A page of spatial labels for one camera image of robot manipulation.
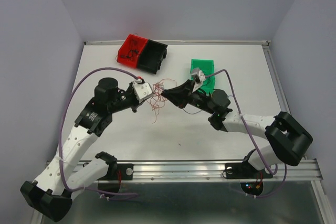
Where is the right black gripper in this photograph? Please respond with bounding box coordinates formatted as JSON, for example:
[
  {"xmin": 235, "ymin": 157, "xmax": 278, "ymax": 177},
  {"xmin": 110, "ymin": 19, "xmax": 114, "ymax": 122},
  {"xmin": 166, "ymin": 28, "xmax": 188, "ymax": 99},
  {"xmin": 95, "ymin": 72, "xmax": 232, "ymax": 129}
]
[{"xmin": 161, "ymin": 79, "xmax": 216, "ymax": 114}]

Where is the wire bundle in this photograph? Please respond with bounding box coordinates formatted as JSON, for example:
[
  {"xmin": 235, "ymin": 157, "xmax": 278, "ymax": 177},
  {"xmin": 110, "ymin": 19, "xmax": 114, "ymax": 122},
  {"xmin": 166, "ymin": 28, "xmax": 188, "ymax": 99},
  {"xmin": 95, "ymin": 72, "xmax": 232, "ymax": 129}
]
[{"xmin": 146, "ymin": 78, "xmax": 177, "ymax": 124}]

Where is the green plastic bin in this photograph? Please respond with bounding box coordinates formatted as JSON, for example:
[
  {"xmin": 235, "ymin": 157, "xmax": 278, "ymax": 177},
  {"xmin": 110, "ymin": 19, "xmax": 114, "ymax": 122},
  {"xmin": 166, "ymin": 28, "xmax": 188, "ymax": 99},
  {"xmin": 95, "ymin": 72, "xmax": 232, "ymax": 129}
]
[{"xmin": 190, "ymin": 59, "xmax": 215, "ymax": 93}]

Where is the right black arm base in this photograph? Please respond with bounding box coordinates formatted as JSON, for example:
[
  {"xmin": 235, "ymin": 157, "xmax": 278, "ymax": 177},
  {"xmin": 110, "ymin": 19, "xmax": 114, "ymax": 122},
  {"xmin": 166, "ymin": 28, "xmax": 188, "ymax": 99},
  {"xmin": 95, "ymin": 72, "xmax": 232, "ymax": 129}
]
[{"xmin": 222, "ymin": 163, "xmax": 273, "ymax": 179}]

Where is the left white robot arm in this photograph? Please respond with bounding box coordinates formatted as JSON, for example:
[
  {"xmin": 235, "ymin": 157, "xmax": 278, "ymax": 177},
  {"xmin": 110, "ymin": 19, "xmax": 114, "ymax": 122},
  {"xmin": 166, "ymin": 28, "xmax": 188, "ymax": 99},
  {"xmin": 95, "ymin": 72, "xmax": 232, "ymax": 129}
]
[{"xmin": 20, "ymin": 78, "xmax": 153, "ymax": 222}]

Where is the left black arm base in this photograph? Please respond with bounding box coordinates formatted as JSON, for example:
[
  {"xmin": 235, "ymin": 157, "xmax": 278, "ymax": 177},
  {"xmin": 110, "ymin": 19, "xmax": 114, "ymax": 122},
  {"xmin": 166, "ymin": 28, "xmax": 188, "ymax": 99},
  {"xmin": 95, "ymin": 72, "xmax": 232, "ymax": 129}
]
[{"xmin": 93, "ymin": 152, "xmax": 134, "ymax": 182}]

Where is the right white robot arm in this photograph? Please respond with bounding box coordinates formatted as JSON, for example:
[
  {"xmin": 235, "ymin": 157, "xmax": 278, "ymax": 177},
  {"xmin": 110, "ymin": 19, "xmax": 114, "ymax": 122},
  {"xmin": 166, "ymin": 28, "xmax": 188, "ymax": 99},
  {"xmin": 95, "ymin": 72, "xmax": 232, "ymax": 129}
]
[{"xmin": 162, "ymin": 80, "xmax": 313, "ymax": 177}]

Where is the red plastic bin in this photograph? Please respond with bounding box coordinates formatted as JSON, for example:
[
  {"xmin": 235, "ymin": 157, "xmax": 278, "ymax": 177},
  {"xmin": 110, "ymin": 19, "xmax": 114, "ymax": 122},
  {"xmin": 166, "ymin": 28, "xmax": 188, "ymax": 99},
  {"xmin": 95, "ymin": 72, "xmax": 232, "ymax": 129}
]
[{"xmin": 117, "ymin": 34, "xmax": 148, "ymax": 68}]

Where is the black plastic bin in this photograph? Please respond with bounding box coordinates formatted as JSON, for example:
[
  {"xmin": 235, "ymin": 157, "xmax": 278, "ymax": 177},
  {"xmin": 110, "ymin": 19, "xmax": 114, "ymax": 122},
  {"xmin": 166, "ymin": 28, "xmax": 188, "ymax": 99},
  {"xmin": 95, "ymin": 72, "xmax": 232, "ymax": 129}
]
[{"xmin": 136, "ymin": 39, "xmax": 167, "ymax": 74}]

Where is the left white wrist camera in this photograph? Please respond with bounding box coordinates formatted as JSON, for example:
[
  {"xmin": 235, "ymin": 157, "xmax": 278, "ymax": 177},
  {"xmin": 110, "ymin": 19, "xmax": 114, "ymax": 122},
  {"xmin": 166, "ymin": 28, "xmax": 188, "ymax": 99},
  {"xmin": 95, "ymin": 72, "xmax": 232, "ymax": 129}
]
[{"xmin": 132, "ymin": 81, "xmax": 153, "ymax": 103}]

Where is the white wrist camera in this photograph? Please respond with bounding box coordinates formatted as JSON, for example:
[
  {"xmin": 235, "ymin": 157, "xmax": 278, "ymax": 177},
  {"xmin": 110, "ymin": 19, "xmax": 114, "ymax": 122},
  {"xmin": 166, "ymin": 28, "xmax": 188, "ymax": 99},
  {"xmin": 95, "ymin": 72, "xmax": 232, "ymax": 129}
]
[
  {"xmin": 191, "ymin": 68, "xmax": 206, "ymax": 84},
  {"xmin": 132, "ymin": 81, "xmax": 153, "ymax": 103}
]

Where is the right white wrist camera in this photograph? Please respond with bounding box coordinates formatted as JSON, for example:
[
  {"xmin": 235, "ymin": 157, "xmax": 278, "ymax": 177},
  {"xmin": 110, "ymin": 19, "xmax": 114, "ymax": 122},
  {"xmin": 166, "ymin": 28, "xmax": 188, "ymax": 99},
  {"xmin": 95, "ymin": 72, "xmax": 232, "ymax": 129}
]
[{"xmin": 191, "ymin": 68, "xmax": 206, "ymax": 84}]

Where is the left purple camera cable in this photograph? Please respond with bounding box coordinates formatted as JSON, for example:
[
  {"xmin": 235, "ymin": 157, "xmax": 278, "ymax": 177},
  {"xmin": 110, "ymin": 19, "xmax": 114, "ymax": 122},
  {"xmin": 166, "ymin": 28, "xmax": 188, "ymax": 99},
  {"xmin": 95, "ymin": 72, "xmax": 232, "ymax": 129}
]
[{"xmin": 59, "ymin": 67, "xmax": 144, "ymax": 200}]

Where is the purple camera cable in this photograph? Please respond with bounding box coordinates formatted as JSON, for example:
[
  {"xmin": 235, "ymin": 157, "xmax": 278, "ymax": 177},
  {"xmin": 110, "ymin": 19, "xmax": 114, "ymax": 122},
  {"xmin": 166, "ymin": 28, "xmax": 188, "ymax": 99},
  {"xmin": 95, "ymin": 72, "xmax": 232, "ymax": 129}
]
[
  {"xmin": 204, "ymin": 69, "xmax": 287, "ymax": 200},
  {"xmin": 59, "ymin": 67, "xmax": 144, "ymax": 200}
]

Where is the aluminium front rail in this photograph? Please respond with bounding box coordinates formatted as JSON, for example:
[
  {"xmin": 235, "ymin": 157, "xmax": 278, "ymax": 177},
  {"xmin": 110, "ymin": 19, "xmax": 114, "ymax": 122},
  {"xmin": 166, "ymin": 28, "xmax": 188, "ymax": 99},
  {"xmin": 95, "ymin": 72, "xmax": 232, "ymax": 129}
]
[{"xmin": 41, "ymin": 158, "xmax": 322, "ymax": 183}]

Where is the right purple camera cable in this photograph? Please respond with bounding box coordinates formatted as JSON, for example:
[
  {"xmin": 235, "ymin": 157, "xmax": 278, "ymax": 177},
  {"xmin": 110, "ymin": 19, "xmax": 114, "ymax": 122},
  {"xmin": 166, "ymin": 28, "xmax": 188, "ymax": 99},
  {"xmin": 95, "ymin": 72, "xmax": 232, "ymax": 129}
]
[{"xmin": 204, "ymin": 69, "xmax": 287, "ymax": 200}]

